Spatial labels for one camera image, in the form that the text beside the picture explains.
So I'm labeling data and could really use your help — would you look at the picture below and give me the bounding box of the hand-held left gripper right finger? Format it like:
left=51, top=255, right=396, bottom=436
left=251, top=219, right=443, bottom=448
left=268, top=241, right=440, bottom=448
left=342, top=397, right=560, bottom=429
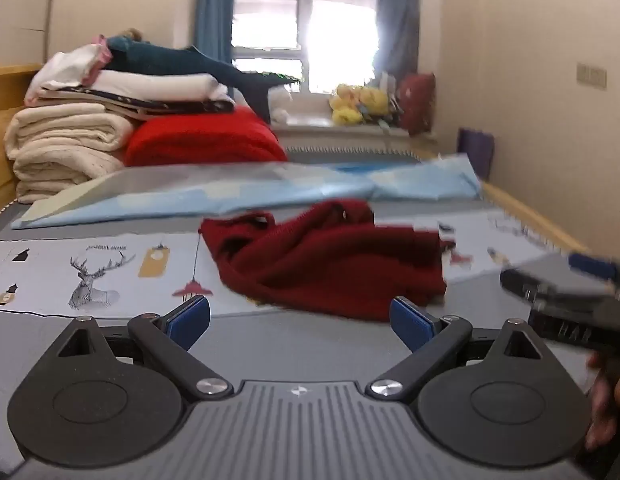
left=365, top=296, right=543, bottom=403

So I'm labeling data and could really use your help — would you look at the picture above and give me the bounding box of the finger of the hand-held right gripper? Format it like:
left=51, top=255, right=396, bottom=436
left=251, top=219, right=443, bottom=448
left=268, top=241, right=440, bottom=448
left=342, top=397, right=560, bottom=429
left=500, top=266, right=556, bottom=305
left=567, top=251, right=620, bottom=285

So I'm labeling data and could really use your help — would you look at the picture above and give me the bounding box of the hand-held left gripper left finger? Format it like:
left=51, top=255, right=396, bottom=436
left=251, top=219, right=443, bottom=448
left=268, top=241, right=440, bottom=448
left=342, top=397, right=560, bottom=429
left=57, top=295, right=235, bottom=402

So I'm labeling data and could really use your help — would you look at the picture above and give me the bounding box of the dark red knit sweater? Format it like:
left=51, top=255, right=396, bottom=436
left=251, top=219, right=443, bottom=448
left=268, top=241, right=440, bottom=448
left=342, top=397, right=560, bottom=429
left=199, top=199, right=455, bottom=322

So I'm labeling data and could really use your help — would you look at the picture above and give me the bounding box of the person's right hand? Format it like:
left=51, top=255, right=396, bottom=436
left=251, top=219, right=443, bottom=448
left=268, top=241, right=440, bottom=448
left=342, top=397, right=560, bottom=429
left=586, top=352, right=620, bottom=453

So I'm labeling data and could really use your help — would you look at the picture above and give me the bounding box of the light blue quilt cover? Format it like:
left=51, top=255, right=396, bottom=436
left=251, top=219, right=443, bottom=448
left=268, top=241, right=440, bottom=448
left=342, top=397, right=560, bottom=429
left=12, top=156, right=483, bottom=231

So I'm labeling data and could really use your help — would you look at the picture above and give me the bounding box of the red folded blanket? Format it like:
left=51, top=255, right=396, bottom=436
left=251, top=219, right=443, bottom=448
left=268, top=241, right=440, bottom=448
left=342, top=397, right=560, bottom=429
left=124, top=107, right=291, bottom=167

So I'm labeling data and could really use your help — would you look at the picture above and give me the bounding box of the cream speckled folded blanket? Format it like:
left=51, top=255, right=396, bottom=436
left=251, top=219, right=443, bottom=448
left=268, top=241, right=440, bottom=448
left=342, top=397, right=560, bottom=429
left=12, top=147, right=126, bottom=205

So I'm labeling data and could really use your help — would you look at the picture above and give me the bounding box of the white window sill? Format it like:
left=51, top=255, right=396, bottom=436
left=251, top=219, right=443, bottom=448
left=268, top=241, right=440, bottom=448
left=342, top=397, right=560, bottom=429
left=271, top=120, right=439, bottom=155

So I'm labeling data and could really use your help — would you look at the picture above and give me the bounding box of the dark red cushion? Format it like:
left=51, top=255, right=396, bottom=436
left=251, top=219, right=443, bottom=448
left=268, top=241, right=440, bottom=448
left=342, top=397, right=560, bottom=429
left=397, top=72, right=437, bottom=137

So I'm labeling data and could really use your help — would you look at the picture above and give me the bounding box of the yellow plush toy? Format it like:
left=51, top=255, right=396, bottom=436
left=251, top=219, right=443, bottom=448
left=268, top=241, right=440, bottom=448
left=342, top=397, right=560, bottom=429
left=330, top=84, right=365, bottom=127
left=359, top=86, right=389, bottom=117

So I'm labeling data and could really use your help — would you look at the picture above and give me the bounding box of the white plush toy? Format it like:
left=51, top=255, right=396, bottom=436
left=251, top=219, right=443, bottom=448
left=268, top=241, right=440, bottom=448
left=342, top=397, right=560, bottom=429
left=267, top=85, right=293, bottom=125

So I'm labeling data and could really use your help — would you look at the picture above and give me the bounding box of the white quilt navy starred trim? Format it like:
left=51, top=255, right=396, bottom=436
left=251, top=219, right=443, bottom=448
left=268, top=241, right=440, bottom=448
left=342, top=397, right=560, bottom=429
left=24, top=71, right=237, bottom=122

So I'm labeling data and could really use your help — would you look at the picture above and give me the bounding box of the dark teal shark plush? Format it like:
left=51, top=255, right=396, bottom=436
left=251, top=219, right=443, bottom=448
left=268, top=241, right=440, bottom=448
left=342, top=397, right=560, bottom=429
left=102, top=30, right=301, bottom=124

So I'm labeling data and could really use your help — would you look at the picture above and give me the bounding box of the white pink folded cloth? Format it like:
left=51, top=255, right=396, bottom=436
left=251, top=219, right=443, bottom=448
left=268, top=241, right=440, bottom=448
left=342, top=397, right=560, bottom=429
left=27, top=35, right=113, bottom=97

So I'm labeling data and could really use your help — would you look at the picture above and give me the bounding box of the blue curtain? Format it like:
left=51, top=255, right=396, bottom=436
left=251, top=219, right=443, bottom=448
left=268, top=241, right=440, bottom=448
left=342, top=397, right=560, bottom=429
left=374, top=0, right=421, bottom=82
left=192, top=0, right=237, bottom=97

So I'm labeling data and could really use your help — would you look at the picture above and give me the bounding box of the window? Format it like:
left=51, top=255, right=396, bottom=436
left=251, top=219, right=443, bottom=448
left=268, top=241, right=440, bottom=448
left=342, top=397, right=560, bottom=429
left=230, top=0, right=387, bottom=97

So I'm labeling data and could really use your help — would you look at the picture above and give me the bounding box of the white wardrobe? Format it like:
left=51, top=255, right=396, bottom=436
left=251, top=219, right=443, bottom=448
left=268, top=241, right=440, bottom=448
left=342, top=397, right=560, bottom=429
left=0, top=0, right=61, bottom=69

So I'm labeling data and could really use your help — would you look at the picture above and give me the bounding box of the wall switch plate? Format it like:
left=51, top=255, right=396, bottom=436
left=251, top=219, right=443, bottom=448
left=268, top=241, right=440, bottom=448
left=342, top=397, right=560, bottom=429
left=576, top=62, right=608, bottom=90

